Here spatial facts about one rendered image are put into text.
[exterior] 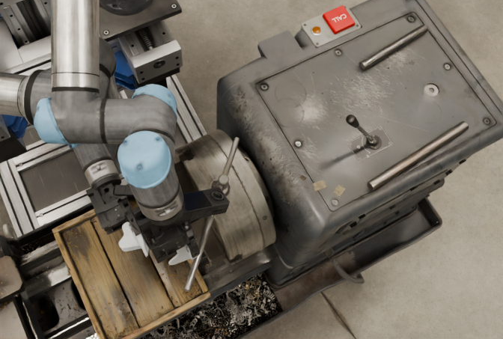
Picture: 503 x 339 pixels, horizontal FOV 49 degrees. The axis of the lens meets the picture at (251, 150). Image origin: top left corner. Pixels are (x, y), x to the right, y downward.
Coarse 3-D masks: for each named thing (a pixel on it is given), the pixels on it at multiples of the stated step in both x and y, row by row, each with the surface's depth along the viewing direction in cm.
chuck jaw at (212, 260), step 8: (192, 224) 133; (200, 224) 133; (200, 232) 132; (208, 240) 131; (216, 240) 131; (208, 248) 130; (216, 248) 130; (208, 256) 129; (216, 256) 129; (224, 256) 131
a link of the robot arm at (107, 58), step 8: (104, 40) 118; (104, 48) 115; (104, 56) 114; (112, 56) 118; (104, 64) 114; (112, 64) 117; (112, 72) 124; (112, 80) 130; (112, 88) 132; (112, 96) 135
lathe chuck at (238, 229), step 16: (192, 144) 132; (208, 144) 130; (176, 160) 138; (192, 160) 126; (208, 160) 126; (224, 160) 125; (192, 176) 124; (208, 176) 123; (240, 192) 123; (240, 208) 123; (224, 224) 122; (240, 224) 124; (256, 224) 125; (224, 240) 124; (240, 240) 126; (256, 240) 128; (240, 256) 133
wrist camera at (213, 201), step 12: (192, 192) 100; (204, 192) 101; (216, 192) 102; (192, 204) 98; (204, 204) 99; (216, 204) 100; (228, 204) 102; (180, 216) 96; (192, 216) 98; (204, 216) 100
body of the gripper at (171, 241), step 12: (144, 216) 97; (144, 228) 96; (156, 228) 95; (168, 228) 98; (180, 228) 99; (192, 228) 99; (156, 240) 98; (168, 240) 97; (180, 240) 98; (156, 252) 99; (168, 252) 100
